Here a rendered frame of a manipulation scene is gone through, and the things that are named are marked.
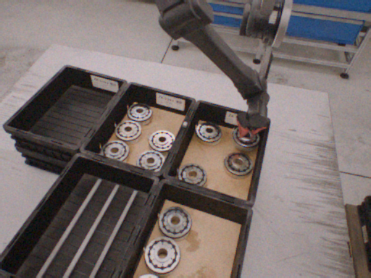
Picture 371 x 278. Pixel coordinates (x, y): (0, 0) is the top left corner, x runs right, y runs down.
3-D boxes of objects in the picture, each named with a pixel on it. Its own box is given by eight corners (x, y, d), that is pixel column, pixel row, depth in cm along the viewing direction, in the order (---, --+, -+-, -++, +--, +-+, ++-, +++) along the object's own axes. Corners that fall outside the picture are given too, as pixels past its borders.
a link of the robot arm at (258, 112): (262, 72, 95) (238, 81, 100) (260, 96, 88) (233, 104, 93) (276, 99, 102) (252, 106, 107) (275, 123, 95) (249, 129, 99)
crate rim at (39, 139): (67, 68, 133) (65, 63, 132) (130, 85, 128) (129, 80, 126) (2, 131, 108) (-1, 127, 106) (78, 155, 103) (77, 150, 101)
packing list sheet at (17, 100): (8, 91, 151) (8, 90, 151) (52, 100, 149) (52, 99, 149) (-39, 140, 130) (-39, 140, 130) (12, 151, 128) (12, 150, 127)
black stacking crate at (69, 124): (72, 85, 140) (66, 64, 132) (130, 101, 135) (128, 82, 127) (13, 148, 115) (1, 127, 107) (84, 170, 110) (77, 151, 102)
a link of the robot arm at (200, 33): (196, -14, 65) (158, 9, 71) (197, 6, 63) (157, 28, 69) (268, 75, 98) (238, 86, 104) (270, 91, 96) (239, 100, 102)
